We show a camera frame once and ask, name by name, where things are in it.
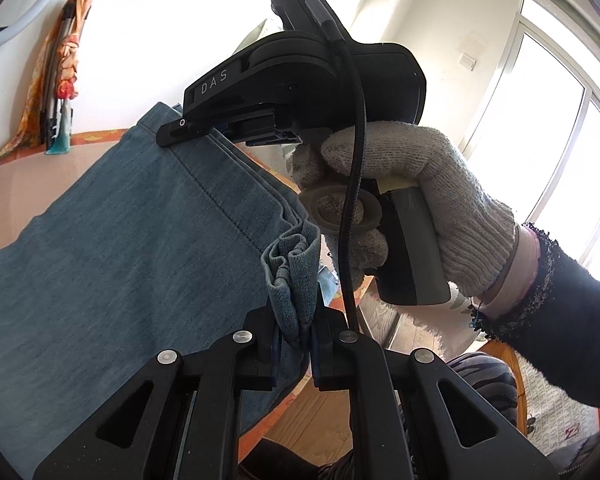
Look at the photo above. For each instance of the blue denim pants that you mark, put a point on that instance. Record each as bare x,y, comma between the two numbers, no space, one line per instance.
130,240

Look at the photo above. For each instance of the person's right hand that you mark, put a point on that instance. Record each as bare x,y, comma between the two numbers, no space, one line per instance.
455,200

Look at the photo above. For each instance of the teal ornament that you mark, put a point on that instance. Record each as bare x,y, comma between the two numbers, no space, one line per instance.
61,135

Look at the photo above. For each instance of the person's right forearm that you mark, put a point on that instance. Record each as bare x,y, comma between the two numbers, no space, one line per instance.
570,320

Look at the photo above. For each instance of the person's striped trousers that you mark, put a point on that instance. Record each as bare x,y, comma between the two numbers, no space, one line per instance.
485,385

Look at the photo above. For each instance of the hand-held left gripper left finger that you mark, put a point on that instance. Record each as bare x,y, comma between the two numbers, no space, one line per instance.
260,360

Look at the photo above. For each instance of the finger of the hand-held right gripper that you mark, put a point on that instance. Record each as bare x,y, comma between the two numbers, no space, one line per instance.
190,124
260,132

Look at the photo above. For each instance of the folded black tripod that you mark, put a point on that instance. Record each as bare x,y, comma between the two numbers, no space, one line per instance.
47,110

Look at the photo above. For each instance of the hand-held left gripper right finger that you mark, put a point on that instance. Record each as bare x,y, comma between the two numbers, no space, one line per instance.
325,355

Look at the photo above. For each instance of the white framed window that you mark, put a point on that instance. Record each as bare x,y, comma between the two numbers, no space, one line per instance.
545,110

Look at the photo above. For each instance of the white patterned rug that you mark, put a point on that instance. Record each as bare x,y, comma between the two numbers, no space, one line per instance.
555,410

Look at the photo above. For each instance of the white wall switch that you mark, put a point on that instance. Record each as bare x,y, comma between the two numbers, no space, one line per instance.
467,61

